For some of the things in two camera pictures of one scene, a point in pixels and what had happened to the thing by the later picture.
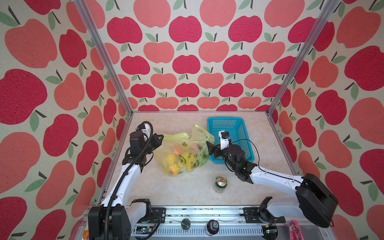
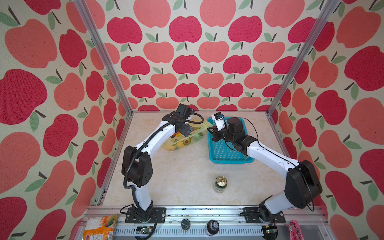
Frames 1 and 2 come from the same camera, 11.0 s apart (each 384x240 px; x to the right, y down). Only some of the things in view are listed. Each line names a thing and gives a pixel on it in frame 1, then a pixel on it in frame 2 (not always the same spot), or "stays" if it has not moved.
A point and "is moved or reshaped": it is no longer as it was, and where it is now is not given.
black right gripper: (212, 147) to (214, 132)
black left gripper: (157, 142) to (187, 130)
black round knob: (212, 227) stays
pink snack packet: (295, 231) stays
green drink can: (220, 184) stays
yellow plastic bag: (178, 153) is moved or reshaped
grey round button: (185, 224) stays
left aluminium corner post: (85, 12) stays
